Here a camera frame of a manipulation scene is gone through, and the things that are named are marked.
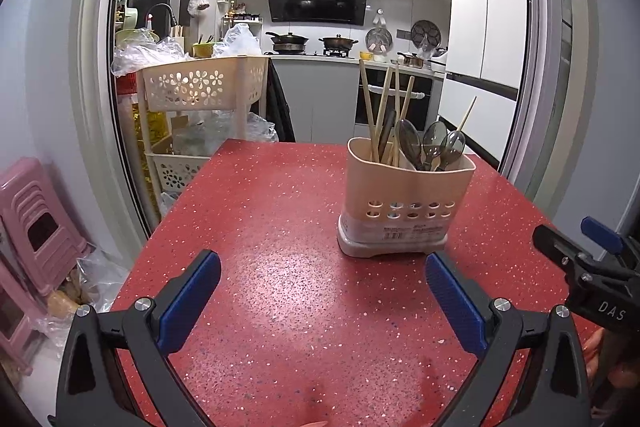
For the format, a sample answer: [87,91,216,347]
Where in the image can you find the person's right hand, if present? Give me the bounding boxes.
[582,329,604,382]

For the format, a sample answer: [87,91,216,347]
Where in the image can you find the black jacket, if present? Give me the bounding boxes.
[264,56,296,143]

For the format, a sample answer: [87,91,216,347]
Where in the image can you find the black wok with lid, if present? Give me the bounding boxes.
[264,30,310,54]

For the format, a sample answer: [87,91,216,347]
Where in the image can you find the beige plastic utensil holder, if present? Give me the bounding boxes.
[337,137,476,259]

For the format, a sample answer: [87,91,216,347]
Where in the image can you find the white refrigerator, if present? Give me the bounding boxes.
[437,0,531,158]

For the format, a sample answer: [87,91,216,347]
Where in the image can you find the yellow oil bottle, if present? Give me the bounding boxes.
[130,94,151,153]

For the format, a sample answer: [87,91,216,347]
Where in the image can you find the pale green bowl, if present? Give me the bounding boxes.
[115,6,139,30]

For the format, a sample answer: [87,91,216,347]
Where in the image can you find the beige basket storage cart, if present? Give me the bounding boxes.
[135,54,271,218]

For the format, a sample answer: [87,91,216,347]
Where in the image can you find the dark wooden chopstick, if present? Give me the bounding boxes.
[378,109,397,163]

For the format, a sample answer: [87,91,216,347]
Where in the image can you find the black kitchen faucet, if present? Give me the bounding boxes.
[145,3,179,40]

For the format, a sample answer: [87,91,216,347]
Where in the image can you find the dark lidded cooking pot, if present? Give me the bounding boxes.
[318,34,360,56]

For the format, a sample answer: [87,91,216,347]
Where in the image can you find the brown patterned bamboo chopstick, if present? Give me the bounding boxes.
[358,59,380,162]

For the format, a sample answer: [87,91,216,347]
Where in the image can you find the crumpled clear plastic bags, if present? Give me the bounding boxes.
[110,34,191,78]

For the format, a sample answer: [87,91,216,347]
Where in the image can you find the pink plastic stool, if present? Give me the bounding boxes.
[0,257,47,378]
[0,157,94,299]

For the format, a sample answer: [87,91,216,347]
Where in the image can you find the clear plastic bag with contents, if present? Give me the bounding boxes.
[45,249,131,333]

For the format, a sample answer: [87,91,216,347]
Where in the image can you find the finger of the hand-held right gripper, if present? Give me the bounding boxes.
[532,224,591,280]
[580,217,626,256]

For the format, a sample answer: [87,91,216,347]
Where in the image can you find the plain bamboo chopstick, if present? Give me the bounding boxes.
[393,61,402,168]
[374,65,394,160]
[396,75,416,165]

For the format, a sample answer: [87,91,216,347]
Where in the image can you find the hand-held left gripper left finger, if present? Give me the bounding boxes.
[50,249,222,427]

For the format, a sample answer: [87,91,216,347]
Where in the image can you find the hanging steel steamer rack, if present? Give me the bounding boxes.
[364,26,394,54]

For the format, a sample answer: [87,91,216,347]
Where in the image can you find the white spice rack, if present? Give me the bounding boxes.
[220,9,264,38]

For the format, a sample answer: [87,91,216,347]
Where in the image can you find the hanging round dark pan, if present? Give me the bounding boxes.
[410,19,444,50]

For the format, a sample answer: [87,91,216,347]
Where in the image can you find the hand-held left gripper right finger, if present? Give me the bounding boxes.
[425,252,593,427]

